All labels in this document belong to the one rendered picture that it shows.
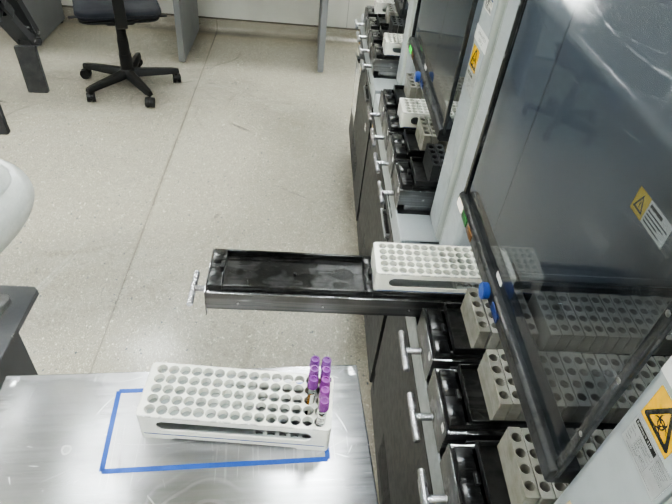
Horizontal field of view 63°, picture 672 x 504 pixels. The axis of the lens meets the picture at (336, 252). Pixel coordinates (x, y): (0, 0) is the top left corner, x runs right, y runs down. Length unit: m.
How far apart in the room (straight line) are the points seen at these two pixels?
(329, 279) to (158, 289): 1.24
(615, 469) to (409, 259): 0.64
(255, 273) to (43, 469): 0.53
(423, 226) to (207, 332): 1.00
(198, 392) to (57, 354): 1.32
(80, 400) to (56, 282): 1.46
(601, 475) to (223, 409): 0.52
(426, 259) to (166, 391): 0.59
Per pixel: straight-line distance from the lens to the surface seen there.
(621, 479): 0.71
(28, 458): 0.99
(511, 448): 0.94
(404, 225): 1.48
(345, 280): 1.19
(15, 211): 1.35
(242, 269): 1.21
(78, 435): 0.99
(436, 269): 1.17
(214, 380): 0.93
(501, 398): 0.98
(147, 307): 2.26
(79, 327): 2.26
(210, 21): 4.68
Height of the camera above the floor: 1.64
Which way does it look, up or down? 42 degrees down
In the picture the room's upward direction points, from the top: 7 degrees clockwise
